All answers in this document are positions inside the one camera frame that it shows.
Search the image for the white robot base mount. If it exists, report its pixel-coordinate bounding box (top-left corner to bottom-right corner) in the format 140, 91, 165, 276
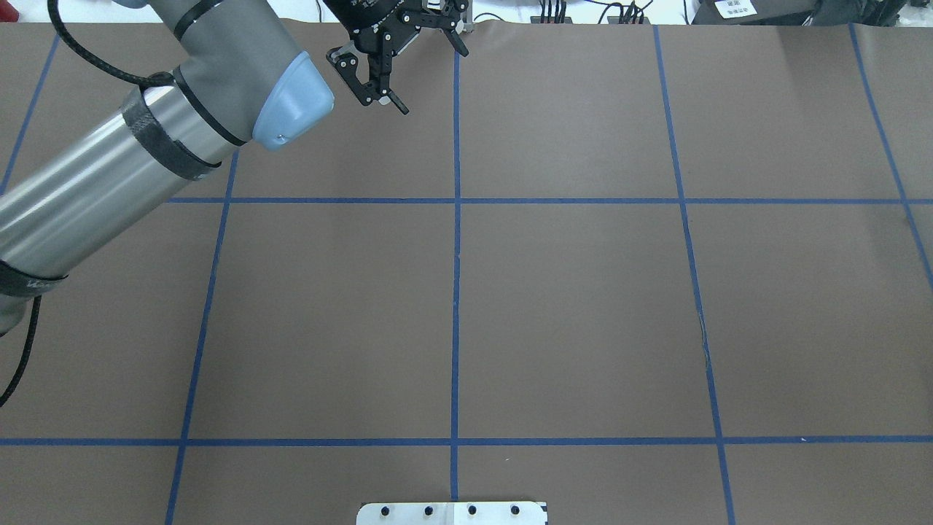
354, 501, 550, 524

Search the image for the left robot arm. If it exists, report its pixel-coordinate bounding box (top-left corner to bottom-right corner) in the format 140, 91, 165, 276
1, 1, 335, 333

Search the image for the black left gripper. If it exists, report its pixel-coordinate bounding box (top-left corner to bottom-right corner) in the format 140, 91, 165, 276
323, 1, 470, 115

